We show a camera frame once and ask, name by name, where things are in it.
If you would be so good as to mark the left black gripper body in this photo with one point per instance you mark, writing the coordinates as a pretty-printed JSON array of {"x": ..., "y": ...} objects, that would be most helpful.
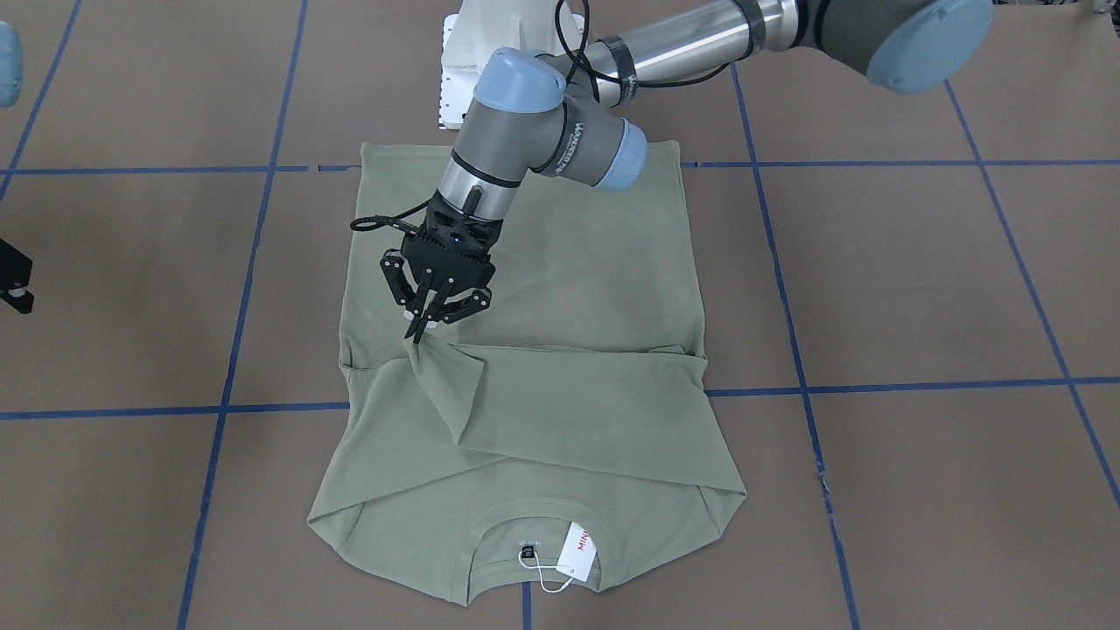
[{"x": 394, "y": 265}]

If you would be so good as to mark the olive green long-sleeve shirt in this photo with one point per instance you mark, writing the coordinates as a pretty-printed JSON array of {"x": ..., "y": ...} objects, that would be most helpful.
[{"x": 571, "y": 410}]

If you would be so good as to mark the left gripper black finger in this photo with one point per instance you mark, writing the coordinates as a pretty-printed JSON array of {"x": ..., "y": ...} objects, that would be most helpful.
[
  {"x": 414, "y": 299},
  {"x": 442, "y": 312}
]

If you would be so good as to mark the white shirt price tag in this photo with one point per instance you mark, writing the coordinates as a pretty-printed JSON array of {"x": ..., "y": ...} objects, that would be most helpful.
[{"x": 577, "y": 554}]

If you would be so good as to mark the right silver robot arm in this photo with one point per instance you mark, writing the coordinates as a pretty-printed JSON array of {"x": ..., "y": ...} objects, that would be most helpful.
[{"x": 12, "y": 69}]

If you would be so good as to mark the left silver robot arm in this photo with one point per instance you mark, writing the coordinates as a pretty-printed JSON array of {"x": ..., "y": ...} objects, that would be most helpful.
[{"x": 551, "y": 114}]

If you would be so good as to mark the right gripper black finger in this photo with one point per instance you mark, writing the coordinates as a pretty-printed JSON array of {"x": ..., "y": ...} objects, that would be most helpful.
[{"x": 16, "y": 270}]

